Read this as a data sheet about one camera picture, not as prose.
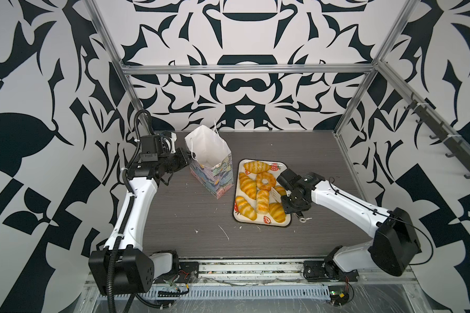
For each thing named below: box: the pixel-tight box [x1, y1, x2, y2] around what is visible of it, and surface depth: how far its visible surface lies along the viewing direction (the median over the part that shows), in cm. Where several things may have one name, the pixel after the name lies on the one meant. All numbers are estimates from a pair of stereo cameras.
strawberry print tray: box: [233, 159, 292, 227], surface depth 93 cm
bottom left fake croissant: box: [235, 195, 258, 222], surface depth 89 cm
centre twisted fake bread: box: [255, 189, 270, 215], surface depth 91 cm
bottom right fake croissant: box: [268, 202, 286, 224], surface depth 87 cm
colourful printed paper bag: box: [184, 124, 234, 200], surface depth 87 cm
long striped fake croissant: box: [243, 160, 272, 175], surface depth 103 cm
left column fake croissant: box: [238, 172, 258, 201], surface depth 96 cm
